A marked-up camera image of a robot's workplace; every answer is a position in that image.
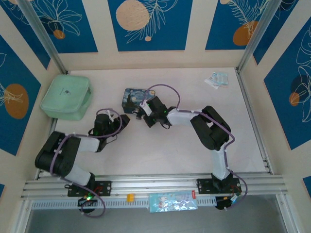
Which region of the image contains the aluminium corner post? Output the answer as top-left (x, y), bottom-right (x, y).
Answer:
top-left (237, 0), bottom-right (282, 72)
top-left (18, 0), bottom-right (69, 75)

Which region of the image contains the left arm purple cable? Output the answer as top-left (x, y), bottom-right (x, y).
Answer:
top-left (50, 108), bottom-right (122, 217)

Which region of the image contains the mint green lidded container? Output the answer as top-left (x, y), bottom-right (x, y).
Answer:
top-left (40, 74), bottom-right (94, 121)

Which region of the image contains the white slotted cable duct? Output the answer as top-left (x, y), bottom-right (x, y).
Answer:
top-left (30, 196), bottom-right (218, 210)

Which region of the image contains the left black controller board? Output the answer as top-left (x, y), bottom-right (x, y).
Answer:
top-left (77, 195), bottom-right (98, 207)

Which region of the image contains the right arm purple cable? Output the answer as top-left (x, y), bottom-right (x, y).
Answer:
top-left (142, 83), bottom-right (248, 212)

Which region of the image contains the starry night print box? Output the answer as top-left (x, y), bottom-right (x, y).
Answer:
top-left (121, 87), bottom-right (149, 115)

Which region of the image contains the aluminium frame beam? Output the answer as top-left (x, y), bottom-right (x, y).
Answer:
top-left (20, 172), bottom-right (291, 200)

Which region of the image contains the black controller board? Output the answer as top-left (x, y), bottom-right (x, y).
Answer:
top-left (215, 194), bottom-right (240, 211)
top-left (77, 195), bottom-right (98, 207)

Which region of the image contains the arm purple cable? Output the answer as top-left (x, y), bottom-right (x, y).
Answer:
top-left (142, 83), bottom-right (248, 212)
top-left (50, 108), bottom-right (122, 217)

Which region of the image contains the left black mount plate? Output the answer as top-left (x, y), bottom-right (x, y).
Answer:
top-left (67, 181), bottom-right (113, 197)

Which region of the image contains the blue white wipe packet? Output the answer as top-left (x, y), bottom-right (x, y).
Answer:
top-left (210, 72), bottom-right (229, 86)

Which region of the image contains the black mount plate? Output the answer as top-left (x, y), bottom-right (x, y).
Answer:
top-left (195, 178), bottom-right (242, 195)
top-left (67, 181), bottom-right (113, 197)

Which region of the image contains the right black controller board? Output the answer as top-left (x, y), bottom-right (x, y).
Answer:
top-left (215, 194), bottom-right (240, 211)

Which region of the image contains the blue cartoon print packet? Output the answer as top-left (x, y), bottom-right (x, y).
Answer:
top-left (148, 190), bottom-right (199, 214)

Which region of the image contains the right black mount plate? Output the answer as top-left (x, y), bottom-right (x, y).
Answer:
top-left (195, 178), bottom-right (242, 195)

